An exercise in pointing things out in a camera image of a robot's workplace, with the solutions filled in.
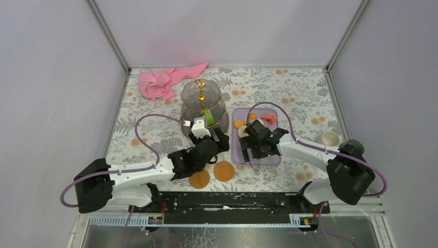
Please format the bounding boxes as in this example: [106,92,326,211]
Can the pink handled tongs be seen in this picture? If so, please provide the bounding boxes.
[249,155,260,174]

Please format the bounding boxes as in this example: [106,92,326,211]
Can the green striped cake piece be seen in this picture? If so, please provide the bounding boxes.
[204,109,216,126]

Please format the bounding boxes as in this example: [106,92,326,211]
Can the three-tier glass cake stand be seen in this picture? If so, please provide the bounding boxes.
[181,79,229,134]

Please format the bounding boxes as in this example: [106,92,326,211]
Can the white glazed donut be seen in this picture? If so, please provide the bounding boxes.
[237,125,249,138]

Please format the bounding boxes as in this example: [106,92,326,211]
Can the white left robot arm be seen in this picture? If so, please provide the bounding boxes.
[73,128,230,213]

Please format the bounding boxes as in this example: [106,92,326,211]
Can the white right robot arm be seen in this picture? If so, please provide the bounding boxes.
[239,120,376,213]

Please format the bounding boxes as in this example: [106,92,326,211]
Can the yellow round biscuit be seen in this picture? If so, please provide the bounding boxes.
[233,119,245,129]

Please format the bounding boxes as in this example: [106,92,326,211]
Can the orange swirl cookie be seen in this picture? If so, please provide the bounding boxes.
[249,113,257,120]

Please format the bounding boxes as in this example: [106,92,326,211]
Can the pink cake slice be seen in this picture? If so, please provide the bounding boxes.
[260,113,277,126]

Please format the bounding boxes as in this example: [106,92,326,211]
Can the right wooden coaster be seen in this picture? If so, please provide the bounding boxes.
[213,161,235,182]

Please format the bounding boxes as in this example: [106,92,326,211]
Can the wooden coaster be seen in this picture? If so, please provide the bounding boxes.
[213,161,235,182]
[189,170,210,189]

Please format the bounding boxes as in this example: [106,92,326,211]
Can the lilac plastic tray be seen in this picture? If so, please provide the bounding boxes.
[230,107,281,166]

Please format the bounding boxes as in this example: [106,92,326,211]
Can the left wooden coaster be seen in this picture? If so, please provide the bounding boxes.
[189,170,210,189]

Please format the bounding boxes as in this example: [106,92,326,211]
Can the white ceramic mug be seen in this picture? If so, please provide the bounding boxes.
[321,131,341,147]

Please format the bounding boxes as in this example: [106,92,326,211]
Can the pink cloth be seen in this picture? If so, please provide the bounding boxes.
[137,63,209,100]

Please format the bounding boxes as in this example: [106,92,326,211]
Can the grey ceramic mug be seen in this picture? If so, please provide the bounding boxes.
[347,139,365,155]

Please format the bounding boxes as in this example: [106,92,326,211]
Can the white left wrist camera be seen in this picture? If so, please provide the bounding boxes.
[183,117,211,138]

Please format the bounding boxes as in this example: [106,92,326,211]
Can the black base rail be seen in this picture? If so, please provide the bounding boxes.
[134,191,321,225]

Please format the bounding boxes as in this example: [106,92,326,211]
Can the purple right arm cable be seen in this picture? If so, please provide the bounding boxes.
[246,101,388,248]

